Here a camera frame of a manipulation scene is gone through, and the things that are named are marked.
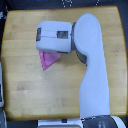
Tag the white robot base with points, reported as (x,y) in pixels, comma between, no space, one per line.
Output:
(105,121)

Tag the pink cloth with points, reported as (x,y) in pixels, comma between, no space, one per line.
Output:
(47,59)

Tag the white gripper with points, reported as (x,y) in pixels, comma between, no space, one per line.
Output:
(54,36)

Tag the white label plate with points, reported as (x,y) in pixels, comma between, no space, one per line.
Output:
(73,122)

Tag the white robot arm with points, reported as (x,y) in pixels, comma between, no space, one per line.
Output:
(85,38)

